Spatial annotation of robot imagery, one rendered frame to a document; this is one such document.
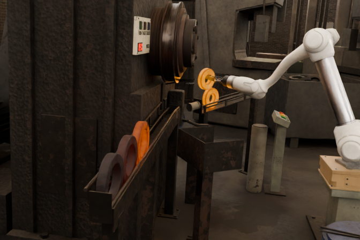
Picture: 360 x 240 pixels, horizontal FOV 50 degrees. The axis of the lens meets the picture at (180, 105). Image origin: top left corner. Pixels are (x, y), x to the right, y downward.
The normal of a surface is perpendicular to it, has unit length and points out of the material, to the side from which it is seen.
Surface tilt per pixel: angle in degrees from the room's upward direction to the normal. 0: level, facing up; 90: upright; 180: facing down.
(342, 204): 90
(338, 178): 90
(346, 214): 90
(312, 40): 83
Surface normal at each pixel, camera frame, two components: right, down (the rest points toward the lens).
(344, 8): -0.16, 0.18
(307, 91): 0.10, 0.19
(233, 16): -0.40, 0.15
